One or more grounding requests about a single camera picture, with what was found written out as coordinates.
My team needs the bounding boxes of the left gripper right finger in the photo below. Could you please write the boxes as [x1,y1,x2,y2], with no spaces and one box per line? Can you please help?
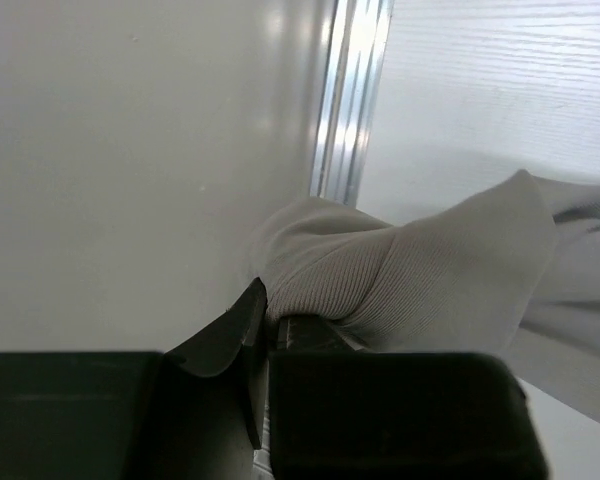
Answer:
[275,315,356,353]

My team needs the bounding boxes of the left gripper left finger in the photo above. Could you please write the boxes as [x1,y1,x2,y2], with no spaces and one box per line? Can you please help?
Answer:
[167,278,268,450]

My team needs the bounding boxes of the grey trousers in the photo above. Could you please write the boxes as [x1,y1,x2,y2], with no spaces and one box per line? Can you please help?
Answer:
[247,170,600,423]

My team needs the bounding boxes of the left aluminium rail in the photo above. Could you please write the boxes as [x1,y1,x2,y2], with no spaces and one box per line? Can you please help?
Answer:
[310,0,394,206]

